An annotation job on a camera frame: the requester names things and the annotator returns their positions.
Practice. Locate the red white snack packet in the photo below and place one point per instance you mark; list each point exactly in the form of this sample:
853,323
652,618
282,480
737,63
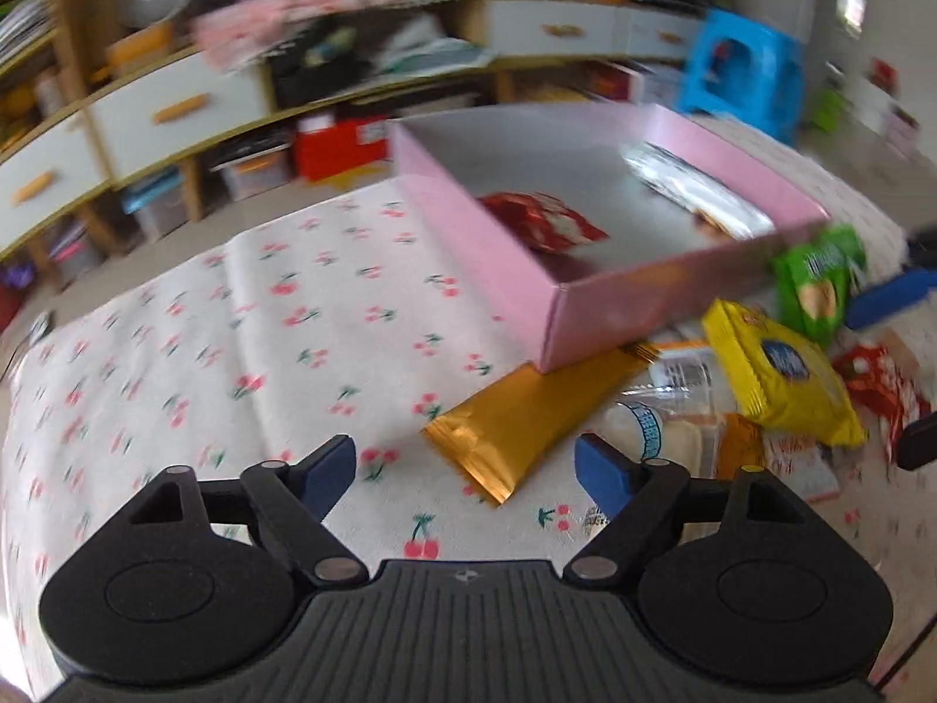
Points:
878,388
542,220

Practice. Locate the pink cardboard box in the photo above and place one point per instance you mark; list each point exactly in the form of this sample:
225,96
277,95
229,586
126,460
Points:
483,256

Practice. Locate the gold snack packet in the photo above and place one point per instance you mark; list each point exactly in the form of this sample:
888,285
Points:
527,417

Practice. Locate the silver snack packet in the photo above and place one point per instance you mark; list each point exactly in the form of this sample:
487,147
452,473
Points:
688,187

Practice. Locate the pink printed cloth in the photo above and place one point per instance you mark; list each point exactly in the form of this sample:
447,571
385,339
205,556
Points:
293,11

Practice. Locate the clear bin with dark lid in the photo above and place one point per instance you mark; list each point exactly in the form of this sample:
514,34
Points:
252,172

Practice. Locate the clear white pastry packet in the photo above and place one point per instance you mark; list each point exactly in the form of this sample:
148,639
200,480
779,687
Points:
659,432

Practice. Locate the white cabinet drawer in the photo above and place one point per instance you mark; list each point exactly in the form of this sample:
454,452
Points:
44,179
556,26
662,36
176,110

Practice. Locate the wooden bookshelf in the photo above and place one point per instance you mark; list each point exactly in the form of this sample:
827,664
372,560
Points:
62,22

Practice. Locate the yellow snack packet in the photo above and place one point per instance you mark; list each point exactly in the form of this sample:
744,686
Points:
783,373

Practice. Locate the long wooden cabinet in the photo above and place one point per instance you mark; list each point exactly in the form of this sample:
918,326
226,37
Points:
271,88

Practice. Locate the blue plastic stool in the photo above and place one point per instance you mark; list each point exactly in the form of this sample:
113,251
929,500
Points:
768,80

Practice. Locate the red cardboard box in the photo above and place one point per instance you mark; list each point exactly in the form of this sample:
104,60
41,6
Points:
337,150

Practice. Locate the clear bin with blue lid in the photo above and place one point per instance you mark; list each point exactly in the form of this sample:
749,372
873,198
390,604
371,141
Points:
157,205

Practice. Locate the cherry print cloth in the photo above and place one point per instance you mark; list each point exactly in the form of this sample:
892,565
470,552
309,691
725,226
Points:
219,351

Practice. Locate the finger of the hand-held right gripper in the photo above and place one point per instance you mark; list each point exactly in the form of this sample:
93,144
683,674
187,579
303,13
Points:
921,443
882,300

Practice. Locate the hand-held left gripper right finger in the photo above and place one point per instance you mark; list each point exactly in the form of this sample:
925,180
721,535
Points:
600,472

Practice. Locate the stack of papers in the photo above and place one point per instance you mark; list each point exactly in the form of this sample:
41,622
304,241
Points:
432,55

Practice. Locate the black bag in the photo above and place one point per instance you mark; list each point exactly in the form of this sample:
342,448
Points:
322,73

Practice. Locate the green snack packet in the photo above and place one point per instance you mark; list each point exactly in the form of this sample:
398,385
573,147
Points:
812,285

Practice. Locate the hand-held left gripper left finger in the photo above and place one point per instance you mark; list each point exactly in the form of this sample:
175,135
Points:
329,465

